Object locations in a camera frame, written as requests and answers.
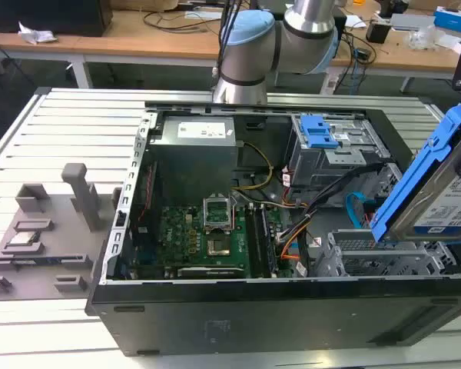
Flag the hard disk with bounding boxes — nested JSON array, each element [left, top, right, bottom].
[[370, 98, 461, 244]]

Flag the metal disk bay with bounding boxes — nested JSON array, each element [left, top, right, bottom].
[[313, 228, 456, 278]]

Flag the blue cardboard box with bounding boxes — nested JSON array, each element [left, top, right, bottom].
[[433, 5, 461, 30]]

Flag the clear plastic bag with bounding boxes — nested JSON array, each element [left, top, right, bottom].
[[407, 24, 447, 51]]

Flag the black power adapter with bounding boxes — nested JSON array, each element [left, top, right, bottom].
[[365, 20, 393, 44]]

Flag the blue plastic carrier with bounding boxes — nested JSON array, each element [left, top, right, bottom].
[[298, 115, 341, 150]]

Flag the metal drive cage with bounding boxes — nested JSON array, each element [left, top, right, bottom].
[[286, 113, 393, 186]]

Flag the black RAM stick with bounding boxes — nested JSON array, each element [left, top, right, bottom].
[[259, 206, 280, 276]]

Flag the grey power supply unit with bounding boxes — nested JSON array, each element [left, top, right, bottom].
[[150, 115, 241, 168]]

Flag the metal CPU socket cover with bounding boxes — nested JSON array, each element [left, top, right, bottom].
[[202, 195, 234, 232]]

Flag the CPU socket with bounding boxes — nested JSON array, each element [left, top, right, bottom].
[[206, 237, 234, 259]]

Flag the wooden desk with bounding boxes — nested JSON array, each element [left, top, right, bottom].
[[0, 8, 461, 94]]

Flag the graphics card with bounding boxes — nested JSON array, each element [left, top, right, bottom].
[[177, 266, 247, 279]]

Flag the black PC case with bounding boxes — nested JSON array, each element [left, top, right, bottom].
[[85, 100, 461, 357]]

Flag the green motherboard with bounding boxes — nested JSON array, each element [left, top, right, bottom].
[[136, 203, 293, 280]]

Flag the black case fan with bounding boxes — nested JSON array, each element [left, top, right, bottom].
[[131, 161, 159, 248]]

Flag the large black box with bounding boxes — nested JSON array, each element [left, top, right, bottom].
[[0, 0, 114, 38]]

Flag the crumpled white paper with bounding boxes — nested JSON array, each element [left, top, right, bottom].
[[18, 21, 59, 45]]

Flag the grey parts rack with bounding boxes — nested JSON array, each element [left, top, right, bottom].
[[0, 162, 124, 305]]

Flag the silver CPU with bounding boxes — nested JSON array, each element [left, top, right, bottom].
[[8, 231, 38, 248]]

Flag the black disk wire bundle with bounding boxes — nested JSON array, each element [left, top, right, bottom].
[[275, 161, 387, 244]]

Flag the blue disk wire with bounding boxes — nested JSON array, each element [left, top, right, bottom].
[[345, 190, 374, 232]]

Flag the yellow black power wire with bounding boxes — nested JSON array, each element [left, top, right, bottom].
[[231, 141, 274, 191]]

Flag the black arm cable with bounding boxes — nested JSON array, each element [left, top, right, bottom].
[[213, 0, 244, 82]]

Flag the orange wire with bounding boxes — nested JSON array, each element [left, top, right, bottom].
[[280, 234, 307, 260]]

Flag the black cable on desk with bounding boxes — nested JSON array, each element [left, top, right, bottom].
[[143, 8, 221, 35]]

